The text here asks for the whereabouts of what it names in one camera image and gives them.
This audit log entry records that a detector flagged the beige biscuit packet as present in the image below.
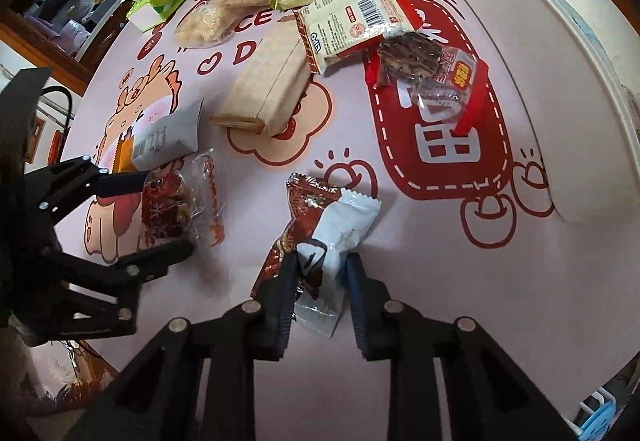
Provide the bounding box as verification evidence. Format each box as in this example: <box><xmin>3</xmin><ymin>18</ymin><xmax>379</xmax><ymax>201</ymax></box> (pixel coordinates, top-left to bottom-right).
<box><xmin>209</xmin><ymin>23</ymin><xmax>312</xmax><ymax>138</ymax></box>

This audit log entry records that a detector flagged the pale purple pot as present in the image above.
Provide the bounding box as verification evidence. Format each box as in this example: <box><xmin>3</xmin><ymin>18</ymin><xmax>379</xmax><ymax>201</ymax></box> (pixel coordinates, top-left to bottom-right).
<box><xmin>62</xmin><ymin>18</ymin><xmax>91</xmax><ymax>46</ymax></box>

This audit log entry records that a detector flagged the red white snack packet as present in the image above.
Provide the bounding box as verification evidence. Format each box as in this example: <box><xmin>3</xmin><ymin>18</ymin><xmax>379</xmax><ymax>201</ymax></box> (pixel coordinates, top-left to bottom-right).
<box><xmin>292</xmin><ymin>0</ymin><xmax>426</xmax><ymax>76</ymax></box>

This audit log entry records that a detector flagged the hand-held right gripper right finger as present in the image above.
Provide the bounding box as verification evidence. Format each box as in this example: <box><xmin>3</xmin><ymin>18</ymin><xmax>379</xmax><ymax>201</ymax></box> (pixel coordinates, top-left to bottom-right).
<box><xmin>345</xmin><ymin>252</ymin><xmax>576</xmax><ymax>441</ymax></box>

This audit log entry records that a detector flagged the grey snack packet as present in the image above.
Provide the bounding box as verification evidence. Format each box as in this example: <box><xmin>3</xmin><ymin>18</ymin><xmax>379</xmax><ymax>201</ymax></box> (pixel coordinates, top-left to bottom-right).
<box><xmin>131</xmin><ymin>97</ymin><xmax>206</xmax><ymax>170</ymax></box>

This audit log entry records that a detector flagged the orange snack packet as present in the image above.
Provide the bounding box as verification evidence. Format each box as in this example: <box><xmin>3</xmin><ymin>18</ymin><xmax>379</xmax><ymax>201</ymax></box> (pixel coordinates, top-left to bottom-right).
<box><xmin>112</xmin><ymin>137</ymin><xmax>138</xmax><ymax>173</ymax></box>

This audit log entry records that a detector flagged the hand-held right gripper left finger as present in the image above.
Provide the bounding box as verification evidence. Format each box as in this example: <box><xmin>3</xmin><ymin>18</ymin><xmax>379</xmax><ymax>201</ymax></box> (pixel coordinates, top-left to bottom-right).
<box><xmin>62</xmin><ymin>251</ymin><xmax>302</xmax><ymax>441</ymax></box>

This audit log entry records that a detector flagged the clear packet of brown nuts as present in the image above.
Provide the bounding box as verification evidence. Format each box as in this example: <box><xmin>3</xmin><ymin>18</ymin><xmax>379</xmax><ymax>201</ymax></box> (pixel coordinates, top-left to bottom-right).
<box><xmin>140</xmin><ymin>148</ymin><xmax>227</xmax><ymax>252</ymax></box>

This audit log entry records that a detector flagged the black cable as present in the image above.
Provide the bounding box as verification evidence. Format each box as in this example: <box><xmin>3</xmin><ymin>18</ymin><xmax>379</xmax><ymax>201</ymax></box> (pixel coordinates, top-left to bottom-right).
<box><xmin>37</xmin><ymin>87</ymin><xmax>76</xmax><ymax>162</ymax></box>

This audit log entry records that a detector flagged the brown foil snack packet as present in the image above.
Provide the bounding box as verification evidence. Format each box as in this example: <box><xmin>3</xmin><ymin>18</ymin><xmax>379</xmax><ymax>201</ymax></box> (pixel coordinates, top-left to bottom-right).
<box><xmin>250</xmin><ymin>172</ymin><xmax>346</xmax><ymax>302</ymax></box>

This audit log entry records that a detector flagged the white plastic basket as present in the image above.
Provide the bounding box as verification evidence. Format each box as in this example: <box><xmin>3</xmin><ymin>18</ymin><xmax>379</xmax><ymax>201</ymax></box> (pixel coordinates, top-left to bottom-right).
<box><xmin>440</xmin><ymin>0</ymin><xmax>640</xmax><ymax>224</ymax></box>

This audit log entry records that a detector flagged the clear red-ended snack packet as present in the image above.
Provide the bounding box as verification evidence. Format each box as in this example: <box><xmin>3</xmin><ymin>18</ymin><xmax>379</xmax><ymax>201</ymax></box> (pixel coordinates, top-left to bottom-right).
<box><xmin>364</xmin><ymin>32</ymin><xmax>490</xmax><ymax>132</ymax></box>

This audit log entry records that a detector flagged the white black candy packet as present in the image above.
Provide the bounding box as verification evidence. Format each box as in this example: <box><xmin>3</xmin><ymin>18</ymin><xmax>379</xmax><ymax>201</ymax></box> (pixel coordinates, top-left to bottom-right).
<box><xmin>292</xmin><ymin>191</ymin><xmax>382</xmax><ymax>339</ymax></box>

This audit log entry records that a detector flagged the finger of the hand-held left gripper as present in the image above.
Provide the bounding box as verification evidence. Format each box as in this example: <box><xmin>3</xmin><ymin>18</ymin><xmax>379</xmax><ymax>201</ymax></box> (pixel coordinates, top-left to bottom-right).
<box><xmin>20</xmin><ymin>155</ymin><xmax>151</xmax><ymax>227</ymax></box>
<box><xmin>20</xmin><ymin>238</ymin><xmax>197</xmax><ymax>347</ymax></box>

